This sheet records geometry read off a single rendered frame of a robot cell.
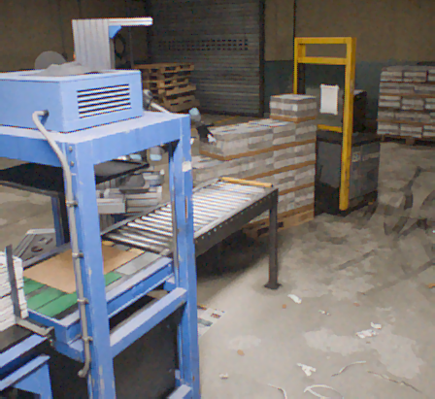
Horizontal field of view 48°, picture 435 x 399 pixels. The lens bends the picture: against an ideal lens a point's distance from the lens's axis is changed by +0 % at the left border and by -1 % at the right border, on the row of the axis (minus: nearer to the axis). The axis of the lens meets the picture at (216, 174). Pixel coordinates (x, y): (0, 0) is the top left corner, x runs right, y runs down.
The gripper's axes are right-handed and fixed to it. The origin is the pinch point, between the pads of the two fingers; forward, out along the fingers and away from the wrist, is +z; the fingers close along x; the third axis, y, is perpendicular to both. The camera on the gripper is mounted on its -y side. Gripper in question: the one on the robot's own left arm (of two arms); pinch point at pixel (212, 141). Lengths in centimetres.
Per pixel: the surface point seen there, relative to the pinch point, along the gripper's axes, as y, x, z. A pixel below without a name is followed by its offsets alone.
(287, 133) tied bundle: -66, 18, 40
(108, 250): 146, 117, -61
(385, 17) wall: -602, -255, 208
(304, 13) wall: -559, -417, 164
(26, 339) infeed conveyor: 198, 169, -89
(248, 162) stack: -12.5, 18.1, 31.6
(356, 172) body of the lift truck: -118, 33, 129
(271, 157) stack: -38, 18, 47
